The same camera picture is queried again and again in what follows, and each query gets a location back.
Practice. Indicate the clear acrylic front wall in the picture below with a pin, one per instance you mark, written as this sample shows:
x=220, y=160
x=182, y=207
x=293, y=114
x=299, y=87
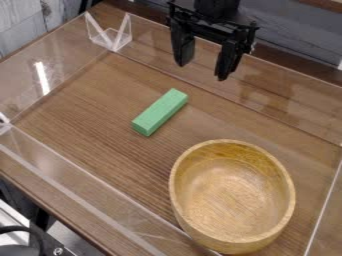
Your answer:
x=118, y=224

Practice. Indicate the brown wooden bowl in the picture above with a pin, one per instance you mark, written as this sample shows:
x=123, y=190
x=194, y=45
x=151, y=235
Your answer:
x=232, y=195

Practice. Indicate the green rectangular block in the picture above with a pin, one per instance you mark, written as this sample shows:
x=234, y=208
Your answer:
x=150, y=120

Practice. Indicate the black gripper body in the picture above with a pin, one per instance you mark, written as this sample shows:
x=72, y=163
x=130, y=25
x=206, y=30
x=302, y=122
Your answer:
x=214, y=20

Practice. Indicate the black metal table bracket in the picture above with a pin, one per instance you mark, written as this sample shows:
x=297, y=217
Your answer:
x=61, y=242

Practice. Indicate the clear acrylic corner bracket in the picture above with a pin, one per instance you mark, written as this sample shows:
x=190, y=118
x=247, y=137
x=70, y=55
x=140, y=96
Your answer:
x=110, y=38

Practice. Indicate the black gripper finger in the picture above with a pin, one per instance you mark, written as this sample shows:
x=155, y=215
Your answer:
x=228, y=58
x=182, y=42

